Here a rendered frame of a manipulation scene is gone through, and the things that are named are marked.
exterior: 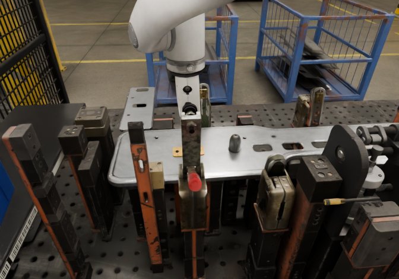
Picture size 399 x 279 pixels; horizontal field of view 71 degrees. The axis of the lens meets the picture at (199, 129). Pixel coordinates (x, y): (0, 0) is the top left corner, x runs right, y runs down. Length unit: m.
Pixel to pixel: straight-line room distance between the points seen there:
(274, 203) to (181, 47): 0.36
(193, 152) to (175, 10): 0.26
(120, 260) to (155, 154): 0.34
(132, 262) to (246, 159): 0.45
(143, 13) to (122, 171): 0.39
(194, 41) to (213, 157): 0.31
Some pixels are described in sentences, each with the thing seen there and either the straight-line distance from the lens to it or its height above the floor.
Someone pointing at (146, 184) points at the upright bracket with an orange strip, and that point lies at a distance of 0.60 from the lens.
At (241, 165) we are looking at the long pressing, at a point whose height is 1.00.
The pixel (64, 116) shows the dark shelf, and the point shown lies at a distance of 0.93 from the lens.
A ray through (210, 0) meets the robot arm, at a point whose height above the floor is 1.40.
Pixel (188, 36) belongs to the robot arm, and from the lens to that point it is 0.56.
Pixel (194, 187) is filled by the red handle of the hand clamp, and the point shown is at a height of 1.14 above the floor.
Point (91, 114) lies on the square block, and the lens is 0.85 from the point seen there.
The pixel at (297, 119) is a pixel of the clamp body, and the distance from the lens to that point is 1.01.
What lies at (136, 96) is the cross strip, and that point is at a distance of 1.04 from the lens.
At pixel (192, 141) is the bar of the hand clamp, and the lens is 0.52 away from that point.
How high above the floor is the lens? 1.47
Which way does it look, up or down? 34 degrees down
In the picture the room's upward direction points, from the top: straight up
